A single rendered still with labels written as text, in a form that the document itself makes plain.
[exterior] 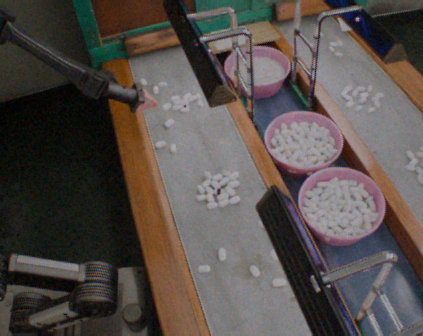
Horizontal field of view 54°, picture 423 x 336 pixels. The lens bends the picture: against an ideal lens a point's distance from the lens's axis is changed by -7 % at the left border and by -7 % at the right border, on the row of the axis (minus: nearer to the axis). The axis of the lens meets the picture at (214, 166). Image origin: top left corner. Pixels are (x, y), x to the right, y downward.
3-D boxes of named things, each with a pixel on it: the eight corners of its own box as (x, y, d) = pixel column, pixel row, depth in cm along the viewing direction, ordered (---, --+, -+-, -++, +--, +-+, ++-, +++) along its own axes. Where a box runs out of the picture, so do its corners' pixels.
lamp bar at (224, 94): (209, 109, 120) (207, 89, 115) (162, 7, 160) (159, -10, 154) (237, 102, 121) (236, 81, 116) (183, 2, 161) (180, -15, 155)
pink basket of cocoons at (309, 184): (317, 267, 127) (321, 251, 119) (283, 199, 143) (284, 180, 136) (393, 238, 130) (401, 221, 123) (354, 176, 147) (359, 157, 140)
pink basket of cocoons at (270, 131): (302, 199, 143) (304, 181, 135) (248, 154, 157) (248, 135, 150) (354, 158, 152) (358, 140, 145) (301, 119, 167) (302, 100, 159)
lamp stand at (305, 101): (308, 118, 167) (318, 17, 133) (287, 87, 179) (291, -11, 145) (351, 107, 169) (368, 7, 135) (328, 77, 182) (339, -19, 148)
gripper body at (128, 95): (139, 83, 152) (120, 76, 148) (144, 100, 146) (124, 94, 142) (131, 97, 156) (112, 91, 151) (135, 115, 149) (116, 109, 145)
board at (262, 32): (208, 55, 183) (207, 53, 182) (198, 37, 192) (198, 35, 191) (280, 39, 187) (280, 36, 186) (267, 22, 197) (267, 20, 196)
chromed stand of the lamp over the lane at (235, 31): (208, 146, 161) (195, 43, 127) (194, 111, 174) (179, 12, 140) (257, 132, 164) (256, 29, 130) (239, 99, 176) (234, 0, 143)
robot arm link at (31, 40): (-18, 35, 132) (-5, 6, 128) (-9, 32, 137) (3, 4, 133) (89, 103, 141) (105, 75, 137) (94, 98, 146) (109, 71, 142)
